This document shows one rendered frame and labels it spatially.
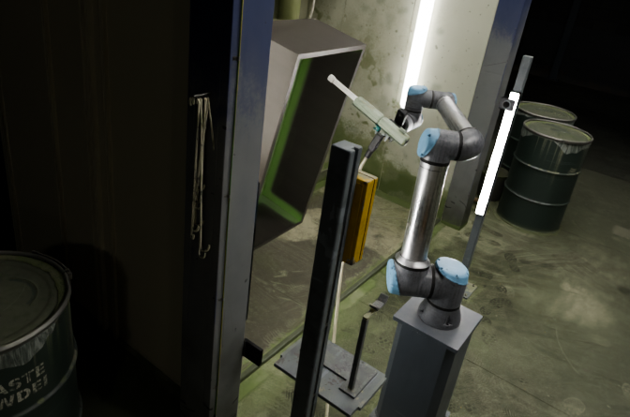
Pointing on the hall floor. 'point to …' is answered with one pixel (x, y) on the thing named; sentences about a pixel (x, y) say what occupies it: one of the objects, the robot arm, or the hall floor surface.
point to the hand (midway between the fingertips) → (382, 129)
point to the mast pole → (479, 215)
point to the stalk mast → (325, 274)
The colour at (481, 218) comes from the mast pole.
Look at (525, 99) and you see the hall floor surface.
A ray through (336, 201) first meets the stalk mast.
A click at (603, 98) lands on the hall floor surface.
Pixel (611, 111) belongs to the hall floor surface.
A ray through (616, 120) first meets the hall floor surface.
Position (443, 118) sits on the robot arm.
